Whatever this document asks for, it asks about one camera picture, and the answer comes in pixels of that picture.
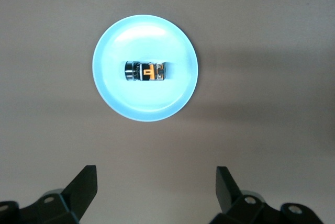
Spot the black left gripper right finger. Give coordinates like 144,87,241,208
212,166,328,224

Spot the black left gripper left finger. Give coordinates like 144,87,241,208
0,165,98,224

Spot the orange and black switch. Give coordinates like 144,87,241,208
124,61,168,82

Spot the brown table mat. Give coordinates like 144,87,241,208
0,0,335,224

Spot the light blue round plate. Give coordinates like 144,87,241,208
92,14,199,122

